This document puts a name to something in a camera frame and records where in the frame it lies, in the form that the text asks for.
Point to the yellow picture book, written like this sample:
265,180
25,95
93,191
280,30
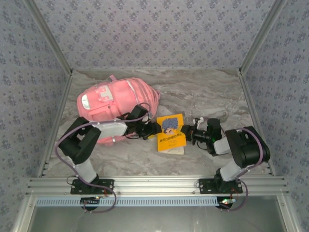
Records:
173,142

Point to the aluminium frame post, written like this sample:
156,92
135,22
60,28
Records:
48,36
263,36

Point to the aluminium side rail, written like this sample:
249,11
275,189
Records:
51,145
253,106

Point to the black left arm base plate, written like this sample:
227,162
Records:
82,187

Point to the small black circuit board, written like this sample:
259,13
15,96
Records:
89,201
225,201

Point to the pink student backpack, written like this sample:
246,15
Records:
116,96

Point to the grey metal sheet panel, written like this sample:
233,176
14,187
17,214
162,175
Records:
154,220

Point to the aluminium mounting rail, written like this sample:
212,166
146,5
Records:
154,184

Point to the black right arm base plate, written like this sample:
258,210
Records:
207,187

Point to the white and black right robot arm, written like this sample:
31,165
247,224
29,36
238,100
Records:
248,147

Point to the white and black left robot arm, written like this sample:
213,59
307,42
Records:
111,128

